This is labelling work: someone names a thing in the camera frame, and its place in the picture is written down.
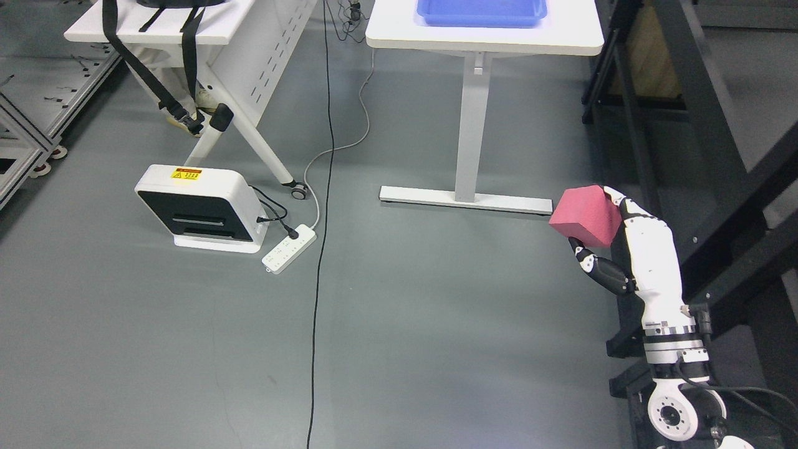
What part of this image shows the blue plastic tray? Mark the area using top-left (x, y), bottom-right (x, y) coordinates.
top-left (416, 1), bottom-right (548, 28)

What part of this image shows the grey white cable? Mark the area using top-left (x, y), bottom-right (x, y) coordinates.
top-left (304, 49), bottom-right (377, 229)

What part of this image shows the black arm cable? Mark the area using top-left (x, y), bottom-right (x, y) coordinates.
top-left (673, 368), bottom-right (798, 437)

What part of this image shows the white black charger box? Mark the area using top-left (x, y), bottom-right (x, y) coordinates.
top-left (134, 164), bottom-right (268, 254)

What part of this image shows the aluminium frame cart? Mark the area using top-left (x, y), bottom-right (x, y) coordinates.
top-left (1, 49), bottom-right (120, 207)

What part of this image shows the white folding table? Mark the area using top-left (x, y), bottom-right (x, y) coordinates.
top-left (64, 1), bottom-right (315, 199)

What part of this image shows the black floor cable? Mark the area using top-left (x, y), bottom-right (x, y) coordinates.
top-left (305, 0), bottom-right (337, 449)

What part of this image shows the white power strip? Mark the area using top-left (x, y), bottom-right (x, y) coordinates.
top-left (261, 224), bottom-right (317, 274)

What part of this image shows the white desk with leg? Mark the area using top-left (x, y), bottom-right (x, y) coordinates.
top-left (367, 1), bottom-right (604, 216)

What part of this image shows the black bag with straps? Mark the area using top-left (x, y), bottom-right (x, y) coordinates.
top-left (102, 1), bottom-right (221, 137)

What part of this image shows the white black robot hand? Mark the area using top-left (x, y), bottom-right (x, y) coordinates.
top-left (567, 186), bottom-right (696, 343)

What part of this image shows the black metal shelf rack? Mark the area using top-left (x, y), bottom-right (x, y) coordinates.
top-left (582, 1), bottom-right (796, 448)

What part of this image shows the pink foam block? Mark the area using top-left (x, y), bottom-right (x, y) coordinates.
top-left (548, 185), bottom-right (622, 248)

